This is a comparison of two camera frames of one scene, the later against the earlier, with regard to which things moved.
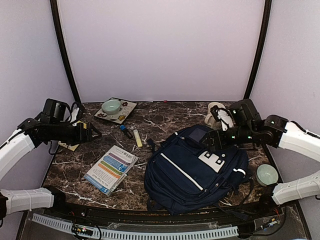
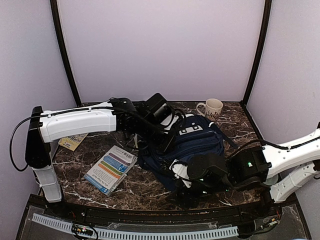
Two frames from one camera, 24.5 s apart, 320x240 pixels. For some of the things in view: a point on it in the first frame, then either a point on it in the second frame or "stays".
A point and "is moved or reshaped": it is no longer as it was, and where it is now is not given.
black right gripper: [211, 135] → [182, 196]
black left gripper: [82, 138] → [166, 145]
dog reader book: [109, 172] stays
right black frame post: [267, 13] stays
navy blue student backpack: [182, 173] is moved or reshaped
